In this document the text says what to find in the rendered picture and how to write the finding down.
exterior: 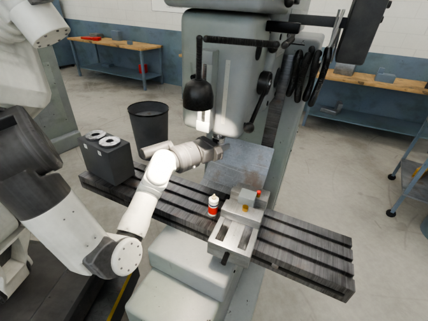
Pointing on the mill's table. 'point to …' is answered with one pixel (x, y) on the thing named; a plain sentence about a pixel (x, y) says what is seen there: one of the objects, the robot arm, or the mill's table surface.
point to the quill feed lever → (262, 87)
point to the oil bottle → (213, 206)
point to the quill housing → (226, 64)
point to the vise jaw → (231, 208)
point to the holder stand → (107, 156)
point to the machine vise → (236, 232)
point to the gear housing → (267, 7)
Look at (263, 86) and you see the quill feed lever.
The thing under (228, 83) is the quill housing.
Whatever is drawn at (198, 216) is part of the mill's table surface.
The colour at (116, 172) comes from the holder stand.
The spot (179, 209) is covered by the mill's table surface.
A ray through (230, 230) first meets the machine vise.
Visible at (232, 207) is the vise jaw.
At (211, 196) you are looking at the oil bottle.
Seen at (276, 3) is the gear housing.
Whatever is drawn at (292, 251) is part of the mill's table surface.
